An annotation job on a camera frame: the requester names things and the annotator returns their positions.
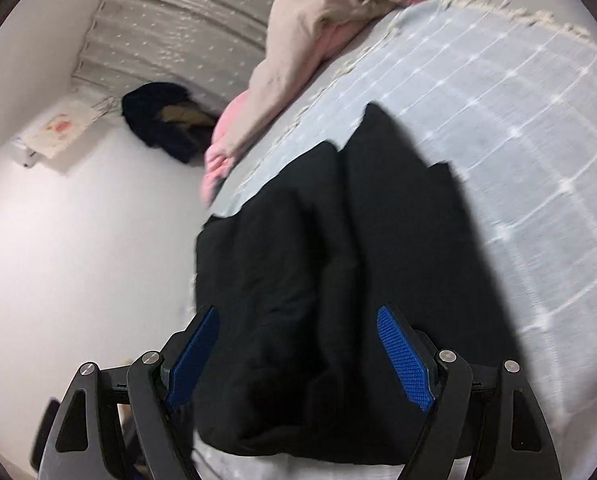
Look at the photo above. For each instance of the dark clothes pile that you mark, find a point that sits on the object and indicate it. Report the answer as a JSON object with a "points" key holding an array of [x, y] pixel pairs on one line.
{"points": [[148, 110]]}

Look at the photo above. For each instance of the light blue checked fringed blanket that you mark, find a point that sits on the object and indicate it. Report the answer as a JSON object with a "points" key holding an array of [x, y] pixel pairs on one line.
{"points": [[478, 135]]}

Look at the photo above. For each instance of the black pants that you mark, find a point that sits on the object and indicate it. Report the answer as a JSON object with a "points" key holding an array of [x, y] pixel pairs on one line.
{"points": [[328, 235]]}

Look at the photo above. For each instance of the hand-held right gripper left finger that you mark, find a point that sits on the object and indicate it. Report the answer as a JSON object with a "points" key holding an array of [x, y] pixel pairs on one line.
{"points": [[193, 355]]}

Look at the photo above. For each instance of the grey dotted curtain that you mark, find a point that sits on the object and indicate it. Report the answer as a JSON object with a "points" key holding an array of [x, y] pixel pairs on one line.
{"points": [[178, 25]]}

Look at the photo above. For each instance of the grey bedspread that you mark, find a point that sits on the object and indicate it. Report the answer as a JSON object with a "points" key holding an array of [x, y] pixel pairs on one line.
{"points": [[298, 105]]}

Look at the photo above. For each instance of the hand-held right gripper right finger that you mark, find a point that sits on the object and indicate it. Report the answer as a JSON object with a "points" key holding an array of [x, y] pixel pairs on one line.
{"points": [[403, 355]]}

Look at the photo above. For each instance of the white paper with red print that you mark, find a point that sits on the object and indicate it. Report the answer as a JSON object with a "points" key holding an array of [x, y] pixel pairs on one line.
{"points": [[58, 130]]}

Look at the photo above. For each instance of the pink and beige duvet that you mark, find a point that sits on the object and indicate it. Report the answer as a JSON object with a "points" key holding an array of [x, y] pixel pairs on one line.
{"points": [[298, 35]]}

